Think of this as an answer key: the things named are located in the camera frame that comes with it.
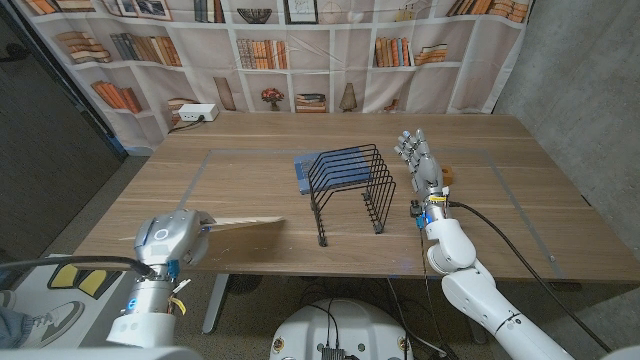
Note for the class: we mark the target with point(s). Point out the blue book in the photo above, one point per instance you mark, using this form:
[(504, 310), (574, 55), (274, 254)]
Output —
[(302, 172)]

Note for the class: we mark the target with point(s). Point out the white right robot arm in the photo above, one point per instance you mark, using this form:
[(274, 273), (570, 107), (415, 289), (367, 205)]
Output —
[(452, 247)]

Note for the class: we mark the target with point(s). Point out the floor mat with yellow footprints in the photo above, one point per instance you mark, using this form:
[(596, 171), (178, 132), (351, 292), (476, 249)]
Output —
[(100, 310)]

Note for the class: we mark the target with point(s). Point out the blue jeans leg of person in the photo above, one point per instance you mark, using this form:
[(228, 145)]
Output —
[(12, 325)]

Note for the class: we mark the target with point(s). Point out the printed bookshelf backdrop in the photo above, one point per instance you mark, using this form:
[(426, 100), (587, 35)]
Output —
[(310, 82)]

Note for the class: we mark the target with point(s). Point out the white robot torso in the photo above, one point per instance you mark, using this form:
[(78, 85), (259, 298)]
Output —
[(340, 325)]

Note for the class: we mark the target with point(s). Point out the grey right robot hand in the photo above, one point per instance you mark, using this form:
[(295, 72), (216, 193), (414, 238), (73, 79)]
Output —
[(427, 172)]

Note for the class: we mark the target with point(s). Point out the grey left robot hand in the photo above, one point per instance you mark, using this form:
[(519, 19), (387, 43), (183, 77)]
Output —
[(170, 240)]

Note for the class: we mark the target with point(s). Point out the cream file folder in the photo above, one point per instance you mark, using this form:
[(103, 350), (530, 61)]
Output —
[(250, 222)]

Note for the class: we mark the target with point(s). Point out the white sneaker of person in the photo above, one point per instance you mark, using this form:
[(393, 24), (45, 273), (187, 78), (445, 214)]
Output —
[(57, 320)]

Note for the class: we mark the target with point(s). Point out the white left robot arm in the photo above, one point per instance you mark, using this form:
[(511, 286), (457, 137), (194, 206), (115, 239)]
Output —
[(145, 310)]

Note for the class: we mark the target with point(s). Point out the white table leg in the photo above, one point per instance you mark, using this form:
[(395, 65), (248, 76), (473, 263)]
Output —
[(215, 305)]

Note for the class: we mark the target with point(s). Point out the white power strip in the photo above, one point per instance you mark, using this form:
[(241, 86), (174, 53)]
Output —
[(197, 112)]

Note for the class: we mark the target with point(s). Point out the wooden block with holes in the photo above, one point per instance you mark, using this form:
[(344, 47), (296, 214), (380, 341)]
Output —
[(448, 176)]

